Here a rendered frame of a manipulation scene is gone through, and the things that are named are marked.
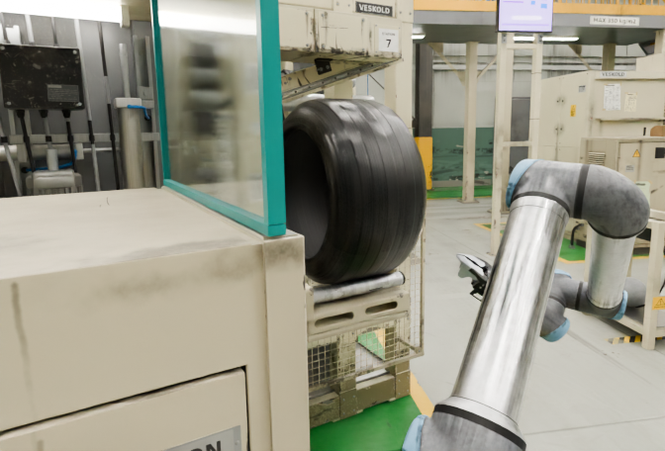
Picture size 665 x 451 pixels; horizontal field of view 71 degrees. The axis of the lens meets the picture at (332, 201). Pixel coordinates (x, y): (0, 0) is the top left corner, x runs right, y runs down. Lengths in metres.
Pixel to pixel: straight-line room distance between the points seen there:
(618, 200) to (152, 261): 0.88
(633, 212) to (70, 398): 0.98
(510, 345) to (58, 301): 0.68
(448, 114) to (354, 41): 9.85
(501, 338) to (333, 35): 1.19
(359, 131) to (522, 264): 0.57
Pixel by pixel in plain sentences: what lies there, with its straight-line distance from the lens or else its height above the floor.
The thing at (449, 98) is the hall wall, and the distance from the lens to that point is 11.57.
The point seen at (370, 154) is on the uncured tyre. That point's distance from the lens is 1.24.
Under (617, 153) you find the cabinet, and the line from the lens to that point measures 5.61.
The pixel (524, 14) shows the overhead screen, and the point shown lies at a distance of 5.40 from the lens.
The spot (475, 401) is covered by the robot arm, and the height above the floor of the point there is 0.94.
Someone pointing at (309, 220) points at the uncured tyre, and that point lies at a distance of 1.73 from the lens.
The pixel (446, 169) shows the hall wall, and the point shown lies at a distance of 11.50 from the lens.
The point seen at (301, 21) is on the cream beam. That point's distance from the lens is 1.67.
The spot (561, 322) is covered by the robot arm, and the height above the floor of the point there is 0.81.
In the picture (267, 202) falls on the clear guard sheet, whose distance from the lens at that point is 0.44.
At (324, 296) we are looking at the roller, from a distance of 1.36.
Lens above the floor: 1.37
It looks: 9 degrees down
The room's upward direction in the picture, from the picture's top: 1 degrees counter-clockwise
